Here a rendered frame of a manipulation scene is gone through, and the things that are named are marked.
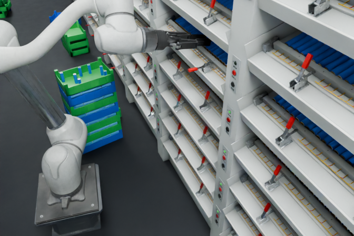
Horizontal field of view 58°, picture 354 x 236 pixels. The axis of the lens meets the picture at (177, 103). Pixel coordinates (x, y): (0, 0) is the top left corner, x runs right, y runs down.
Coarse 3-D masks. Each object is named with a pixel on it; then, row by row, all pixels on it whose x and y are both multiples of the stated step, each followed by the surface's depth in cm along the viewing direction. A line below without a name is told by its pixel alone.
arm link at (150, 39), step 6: (144, 30) 112; (150, 30) 113; (144, 36) 111; (150, 36) 112; (156, 36) 113; (144, 42) 111; (150, 42) 112; (156, 42) 113; (144, 48) 112; (150, 48) 114
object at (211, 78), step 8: (160, 16) 150; (168, 16) 152; (176, 16) 154; (160, 24) 152; (184, 56) 131; (192, 56) 130; (200, 56) 128; (192, 64) 126; (200, 64) 124; (200, 72) 122; (208, 72) 120; (208, 80) 117; (216, 80) 116; (216, 88) 113; (224, 88) 107
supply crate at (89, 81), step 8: (96, 64) 208; (104, 64) 204; (56, 72) 194; (64, 72) 198; (72, 72) 201; (96, 72) 206; (112, 72) 194; (72, 80) 199; (88, 80) 198; (96, 80) 191; (104, 80) 194; (112, 80) 197; (64, 88) 184; (72, 88) 185; (80, 88) 188; (88, 88) 191
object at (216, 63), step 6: (174, 24) 146; (180, 30) 141; (198, 48) 128; (204, 48) 127; (204, 54) 124; (210, 54) 123; (210, 60) 122; (216, 60) 119; (216, 66) 119; (222, 66) 116; (216, 72) 117; (222, 72) 116; (222, 78) 114
